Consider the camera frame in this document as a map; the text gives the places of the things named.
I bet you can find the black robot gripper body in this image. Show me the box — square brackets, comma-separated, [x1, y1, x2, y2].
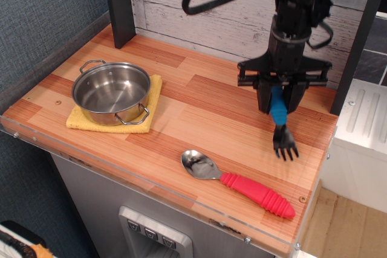
[238, 33, 332, 88]

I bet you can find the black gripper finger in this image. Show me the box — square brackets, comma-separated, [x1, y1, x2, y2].
[283, 83, 308, 114]
[256, 78, 274, 114]

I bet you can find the blue handled metal fork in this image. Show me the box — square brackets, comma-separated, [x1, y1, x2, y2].
[269, 86, 299, 161]

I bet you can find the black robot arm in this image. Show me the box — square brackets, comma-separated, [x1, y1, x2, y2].
[238, 0, 333, 114]

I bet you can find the white toy sink drainboard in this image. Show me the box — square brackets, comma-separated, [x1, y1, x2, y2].
[320, 80, 386, 212]

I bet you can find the clear acrylic edge guard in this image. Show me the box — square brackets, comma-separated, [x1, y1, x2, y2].
[1, 117, 299, 257]

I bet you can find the small stainless steel pot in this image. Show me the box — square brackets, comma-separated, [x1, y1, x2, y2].
[71, 60, 151, 126]

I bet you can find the yellow folded cloth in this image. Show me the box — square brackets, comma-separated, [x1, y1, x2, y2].
[66, 74, 163, 134]

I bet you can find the silver dispenser panel with buttons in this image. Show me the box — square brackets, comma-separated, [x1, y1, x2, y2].
[119, 206, 194, 257]

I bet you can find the grey toy fridge cabinet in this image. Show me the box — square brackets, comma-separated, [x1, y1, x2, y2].
[52, 155, 272, 257]

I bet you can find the orange and black object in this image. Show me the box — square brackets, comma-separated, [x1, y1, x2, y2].
[1, 221, 55, 257]

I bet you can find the red handled metal spoon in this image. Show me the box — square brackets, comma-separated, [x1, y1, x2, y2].
[181, 149, 296, 219]

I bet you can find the black right upright post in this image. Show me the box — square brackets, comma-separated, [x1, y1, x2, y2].
[330, 0, 381, 115]

